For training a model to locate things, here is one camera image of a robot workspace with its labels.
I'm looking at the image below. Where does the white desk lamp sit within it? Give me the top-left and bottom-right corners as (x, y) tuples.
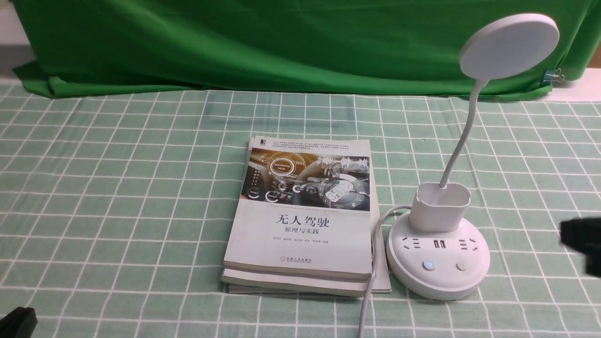
(386, 13), (560, 301)

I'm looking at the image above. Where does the white self-driving textbook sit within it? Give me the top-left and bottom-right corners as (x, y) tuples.
(223, 136), (374, 281)

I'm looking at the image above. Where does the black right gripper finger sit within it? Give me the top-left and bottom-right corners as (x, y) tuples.
(560, 217), (601, 277)

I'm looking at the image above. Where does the green checkered tablecloth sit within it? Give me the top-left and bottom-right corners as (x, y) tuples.
(0, 84), (601, 338)

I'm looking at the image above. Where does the lower white book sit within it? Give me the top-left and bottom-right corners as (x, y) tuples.
(221, 268), (369, 297)

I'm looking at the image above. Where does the green backdrop cloth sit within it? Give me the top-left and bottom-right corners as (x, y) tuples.
(14, 0), (600, 99)

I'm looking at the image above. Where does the white lamp power cable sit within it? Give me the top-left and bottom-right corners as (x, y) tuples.
(358, 204), (413, 338)

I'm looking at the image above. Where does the blue binder clip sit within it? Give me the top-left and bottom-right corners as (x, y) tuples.
(541, 69), (565, 86)

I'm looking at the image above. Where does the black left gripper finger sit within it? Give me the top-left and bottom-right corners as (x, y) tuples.
(0, 307), (38, 338)

